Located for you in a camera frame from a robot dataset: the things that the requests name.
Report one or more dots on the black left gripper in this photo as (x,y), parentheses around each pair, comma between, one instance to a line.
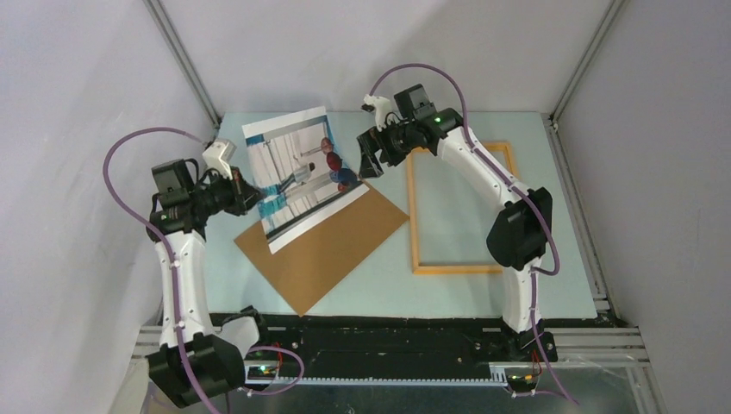
(244,195)

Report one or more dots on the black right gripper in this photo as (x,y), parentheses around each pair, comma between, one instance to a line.
(369,165)

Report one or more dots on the printed photo with white border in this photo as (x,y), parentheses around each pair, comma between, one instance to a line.
(295,160)

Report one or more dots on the wooden picture frame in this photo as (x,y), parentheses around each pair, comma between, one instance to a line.
(448,220)

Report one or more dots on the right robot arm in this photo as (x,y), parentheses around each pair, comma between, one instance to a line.
(521,234)

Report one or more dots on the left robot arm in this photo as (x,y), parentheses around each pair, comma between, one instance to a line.
(194,360)

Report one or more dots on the brown cardboard backing board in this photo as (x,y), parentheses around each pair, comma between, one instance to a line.
(306,269)

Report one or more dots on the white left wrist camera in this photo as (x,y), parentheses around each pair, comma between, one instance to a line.
(217,156)

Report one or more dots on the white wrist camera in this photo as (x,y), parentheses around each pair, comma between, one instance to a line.
(217,156)
(378,106)

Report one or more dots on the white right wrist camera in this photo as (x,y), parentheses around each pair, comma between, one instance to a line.
(378,106)

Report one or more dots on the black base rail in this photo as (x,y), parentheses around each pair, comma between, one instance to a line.
(388,348)

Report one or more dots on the left aluminium corner post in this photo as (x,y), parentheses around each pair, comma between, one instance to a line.
(163,21)

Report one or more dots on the aluminium corner post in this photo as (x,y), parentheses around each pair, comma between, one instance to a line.
(163,21)
(590,53)

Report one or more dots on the right aluminium corner post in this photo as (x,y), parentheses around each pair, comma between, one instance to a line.
(590,53)

